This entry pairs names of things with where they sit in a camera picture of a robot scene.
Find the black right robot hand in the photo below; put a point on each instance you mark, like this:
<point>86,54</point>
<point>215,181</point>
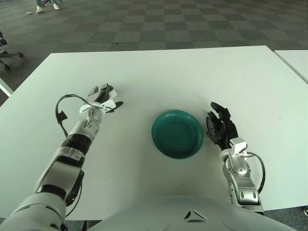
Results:
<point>225,130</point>

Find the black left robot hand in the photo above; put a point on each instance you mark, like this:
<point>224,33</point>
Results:
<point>103,96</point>

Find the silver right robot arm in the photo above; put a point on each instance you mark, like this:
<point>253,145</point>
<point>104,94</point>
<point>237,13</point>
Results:
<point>238,168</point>

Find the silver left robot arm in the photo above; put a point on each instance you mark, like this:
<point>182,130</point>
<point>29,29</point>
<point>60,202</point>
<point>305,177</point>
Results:
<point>81,130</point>

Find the green plate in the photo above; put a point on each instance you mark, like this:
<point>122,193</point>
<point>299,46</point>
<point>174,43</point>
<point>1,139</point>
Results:
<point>178,134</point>

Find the white sneaker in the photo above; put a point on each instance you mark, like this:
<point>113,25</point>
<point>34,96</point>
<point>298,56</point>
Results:
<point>56,6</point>
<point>40,9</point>

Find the person leg in jeans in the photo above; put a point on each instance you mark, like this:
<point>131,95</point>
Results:
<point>53,2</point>
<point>38,3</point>

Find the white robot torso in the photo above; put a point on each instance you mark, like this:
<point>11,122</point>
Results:
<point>156,214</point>

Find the black chair base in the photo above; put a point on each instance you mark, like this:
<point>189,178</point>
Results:
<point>47,1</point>

